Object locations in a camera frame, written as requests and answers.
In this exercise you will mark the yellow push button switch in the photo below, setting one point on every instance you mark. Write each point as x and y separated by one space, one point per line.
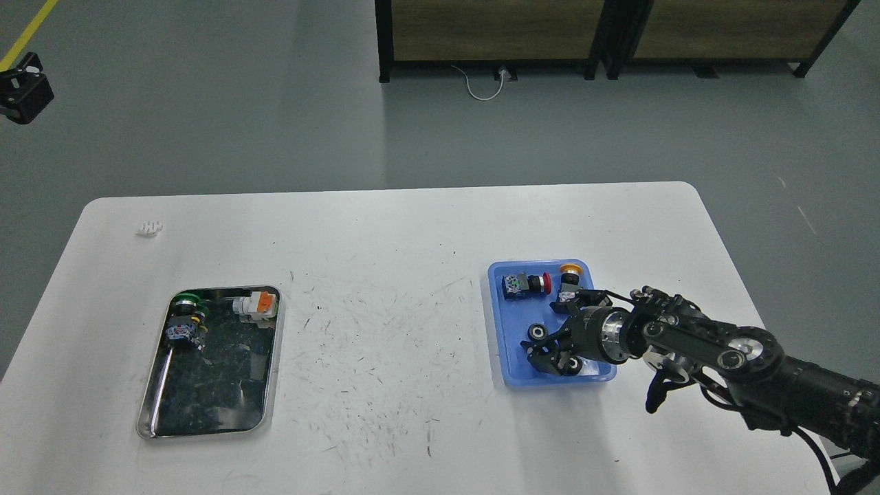
570 275

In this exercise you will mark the wooden cabinet black frame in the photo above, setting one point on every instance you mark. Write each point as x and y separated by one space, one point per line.
706 34
495 34

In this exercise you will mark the blue plastic tray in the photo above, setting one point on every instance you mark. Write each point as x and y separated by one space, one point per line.
512 318

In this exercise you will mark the orange white switch module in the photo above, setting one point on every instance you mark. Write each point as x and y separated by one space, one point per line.
259 308

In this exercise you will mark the wooden cabinet left black frame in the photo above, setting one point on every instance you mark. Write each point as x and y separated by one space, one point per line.
495 34

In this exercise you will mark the green push button switch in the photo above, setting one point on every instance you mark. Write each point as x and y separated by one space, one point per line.
185 325

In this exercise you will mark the red push button switch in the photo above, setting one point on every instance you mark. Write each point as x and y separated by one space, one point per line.
518 286

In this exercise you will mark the small white plastic clip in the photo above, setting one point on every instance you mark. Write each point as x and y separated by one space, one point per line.
150 229

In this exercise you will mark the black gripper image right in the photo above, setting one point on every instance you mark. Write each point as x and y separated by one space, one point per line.
596 331

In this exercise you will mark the silver metal tray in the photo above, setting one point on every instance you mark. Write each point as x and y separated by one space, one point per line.
227 388

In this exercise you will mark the black robot arm image left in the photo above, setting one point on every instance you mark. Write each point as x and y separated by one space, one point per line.
25 90

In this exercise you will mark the wooden cabinet right black frame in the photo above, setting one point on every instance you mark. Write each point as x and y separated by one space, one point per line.
706 34

